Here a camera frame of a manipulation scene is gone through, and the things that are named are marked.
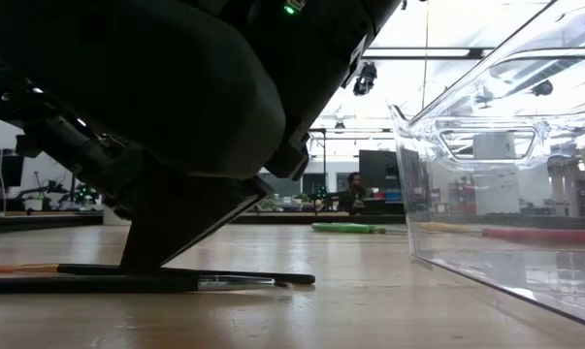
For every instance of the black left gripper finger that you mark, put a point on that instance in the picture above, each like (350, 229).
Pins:
(175, 218)

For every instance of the black paintbrush silver ferrule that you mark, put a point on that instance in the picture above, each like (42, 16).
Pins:
(234, 282)

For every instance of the black paintbrush orange end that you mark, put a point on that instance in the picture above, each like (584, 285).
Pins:
(30, 268)

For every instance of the black monitor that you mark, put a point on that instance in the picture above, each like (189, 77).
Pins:
(8, 169)
(377, 169)

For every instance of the person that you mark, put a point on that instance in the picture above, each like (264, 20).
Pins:
(355, 194)

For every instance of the large clear plastic bin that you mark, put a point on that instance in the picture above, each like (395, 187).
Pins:
(466, 194)

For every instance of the black hanging camera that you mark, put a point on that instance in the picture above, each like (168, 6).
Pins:
(366, 80)
(543, 88)

